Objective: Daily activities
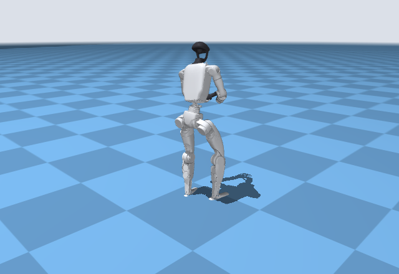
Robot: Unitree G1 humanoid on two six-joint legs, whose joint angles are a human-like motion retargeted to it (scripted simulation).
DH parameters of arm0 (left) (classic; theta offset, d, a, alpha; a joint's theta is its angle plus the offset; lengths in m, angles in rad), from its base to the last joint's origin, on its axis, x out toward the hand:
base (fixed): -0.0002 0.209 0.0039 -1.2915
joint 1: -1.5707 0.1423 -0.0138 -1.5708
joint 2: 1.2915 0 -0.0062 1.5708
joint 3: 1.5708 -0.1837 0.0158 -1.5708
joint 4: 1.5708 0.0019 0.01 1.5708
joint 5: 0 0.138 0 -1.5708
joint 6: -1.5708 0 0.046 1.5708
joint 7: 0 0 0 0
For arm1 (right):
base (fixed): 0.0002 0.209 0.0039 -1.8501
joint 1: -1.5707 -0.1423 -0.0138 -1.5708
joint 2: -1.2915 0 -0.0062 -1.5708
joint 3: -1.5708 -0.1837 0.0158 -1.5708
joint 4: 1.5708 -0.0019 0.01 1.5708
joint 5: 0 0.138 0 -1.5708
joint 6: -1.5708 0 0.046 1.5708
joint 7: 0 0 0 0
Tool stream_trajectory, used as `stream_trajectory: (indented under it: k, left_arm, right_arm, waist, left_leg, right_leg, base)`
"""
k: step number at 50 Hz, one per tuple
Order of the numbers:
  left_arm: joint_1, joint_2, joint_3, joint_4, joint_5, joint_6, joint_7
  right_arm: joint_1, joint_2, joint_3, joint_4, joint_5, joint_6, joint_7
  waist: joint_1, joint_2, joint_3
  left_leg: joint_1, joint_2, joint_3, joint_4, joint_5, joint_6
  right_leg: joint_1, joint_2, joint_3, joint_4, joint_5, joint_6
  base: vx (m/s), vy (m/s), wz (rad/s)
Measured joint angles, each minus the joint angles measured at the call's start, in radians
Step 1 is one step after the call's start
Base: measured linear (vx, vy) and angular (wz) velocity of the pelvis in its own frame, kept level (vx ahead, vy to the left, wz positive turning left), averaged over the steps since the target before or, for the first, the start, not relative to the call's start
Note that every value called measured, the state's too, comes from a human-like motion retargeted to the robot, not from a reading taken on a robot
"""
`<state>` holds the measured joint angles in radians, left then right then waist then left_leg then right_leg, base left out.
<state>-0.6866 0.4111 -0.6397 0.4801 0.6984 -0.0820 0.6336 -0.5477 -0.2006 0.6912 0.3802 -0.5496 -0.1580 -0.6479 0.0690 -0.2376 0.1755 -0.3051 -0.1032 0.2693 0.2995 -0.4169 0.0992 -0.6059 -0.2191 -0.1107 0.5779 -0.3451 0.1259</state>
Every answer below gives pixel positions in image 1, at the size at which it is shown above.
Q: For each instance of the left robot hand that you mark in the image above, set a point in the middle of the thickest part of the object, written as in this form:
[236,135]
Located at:
[211,95]

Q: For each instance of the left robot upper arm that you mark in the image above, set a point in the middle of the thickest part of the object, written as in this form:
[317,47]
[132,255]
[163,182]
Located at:
[181,75]

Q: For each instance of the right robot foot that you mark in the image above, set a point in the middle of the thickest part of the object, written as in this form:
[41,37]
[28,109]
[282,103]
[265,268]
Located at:
[220,196]

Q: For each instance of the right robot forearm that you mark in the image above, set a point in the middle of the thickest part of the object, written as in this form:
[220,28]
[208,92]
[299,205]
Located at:
[220,100]

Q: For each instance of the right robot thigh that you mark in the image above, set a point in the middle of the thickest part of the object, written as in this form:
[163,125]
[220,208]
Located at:
[208,129]

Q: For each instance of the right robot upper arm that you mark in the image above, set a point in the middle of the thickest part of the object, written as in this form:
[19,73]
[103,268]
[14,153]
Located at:
[214,71]

